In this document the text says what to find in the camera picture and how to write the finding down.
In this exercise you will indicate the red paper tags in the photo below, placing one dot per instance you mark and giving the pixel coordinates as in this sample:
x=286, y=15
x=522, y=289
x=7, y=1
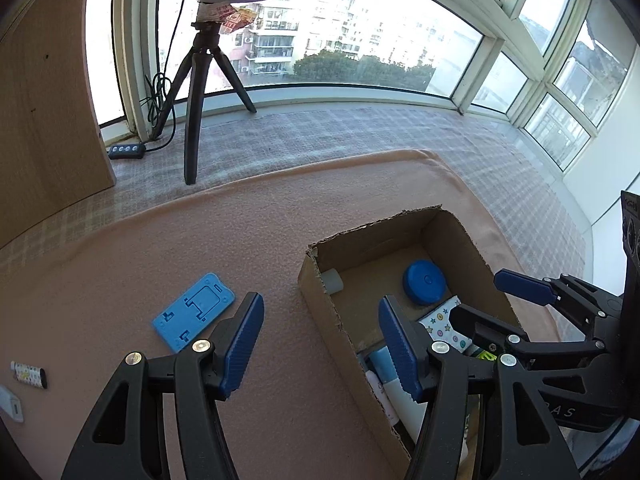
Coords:
x=240, y=17

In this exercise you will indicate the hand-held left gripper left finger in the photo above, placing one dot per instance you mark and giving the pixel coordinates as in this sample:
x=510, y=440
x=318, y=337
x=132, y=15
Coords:
x=245, y=345

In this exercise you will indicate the apartment buildings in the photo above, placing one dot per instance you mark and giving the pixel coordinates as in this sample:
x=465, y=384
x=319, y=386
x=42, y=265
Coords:
x=325, y=15

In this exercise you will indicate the blue round tape measure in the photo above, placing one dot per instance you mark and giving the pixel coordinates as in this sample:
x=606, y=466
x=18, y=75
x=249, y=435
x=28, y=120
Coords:
x=425, y=282

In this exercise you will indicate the cardboard box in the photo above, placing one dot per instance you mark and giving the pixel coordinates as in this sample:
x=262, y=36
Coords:
x=320, y=300

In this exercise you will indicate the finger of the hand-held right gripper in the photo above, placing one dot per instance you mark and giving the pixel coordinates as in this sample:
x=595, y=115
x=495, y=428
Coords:
x=480, y=327
x=522, y=287

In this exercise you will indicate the green trees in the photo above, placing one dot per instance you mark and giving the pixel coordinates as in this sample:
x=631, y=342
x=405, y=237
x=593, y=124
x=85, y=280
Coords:
x=360, y=67

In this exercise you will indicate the white sunscreen bottle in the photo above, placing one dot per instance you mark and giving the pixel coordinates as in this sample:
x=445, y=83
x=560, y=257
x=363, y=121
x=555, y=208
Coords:
x=405, y=415

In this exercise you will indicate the blue phone stand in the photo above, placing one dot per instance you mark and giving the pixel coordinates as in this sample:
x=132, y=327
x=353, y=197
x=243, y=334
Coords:
x=192, y=312

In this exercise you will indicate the patterned tissue pack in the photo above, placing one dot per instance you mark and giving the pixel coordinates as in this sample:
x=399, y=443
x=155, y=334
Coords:
x=442, y=327

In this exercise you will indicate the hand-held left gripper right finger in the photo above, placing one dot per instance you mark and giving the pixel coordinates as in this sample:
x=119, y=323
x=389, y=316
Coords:
x=400, y=350

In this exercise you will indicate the black tripod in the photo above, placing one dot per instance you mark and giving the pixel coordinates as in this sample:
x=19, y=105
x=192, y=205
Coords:
x=192, y=135

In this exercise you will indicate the patterned small tube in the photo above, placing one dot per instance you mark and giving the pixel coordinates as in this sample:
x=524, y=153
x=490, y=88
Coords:
x=30, y=374

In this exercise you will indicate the white wall charger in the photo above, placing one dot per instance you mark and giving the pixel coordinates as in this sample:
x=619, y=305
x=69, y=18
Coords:
x=10, y=402

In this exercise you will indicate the large light wood board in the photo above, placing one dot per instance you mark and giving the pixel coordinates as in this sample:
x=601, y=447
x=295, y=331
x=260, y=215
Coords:
x=40, y=110

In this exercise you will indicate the black inline controller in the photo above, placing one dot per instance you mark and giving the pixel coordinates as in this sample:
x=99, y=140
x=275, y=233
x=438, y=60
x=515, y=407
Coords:
x=127, y=150

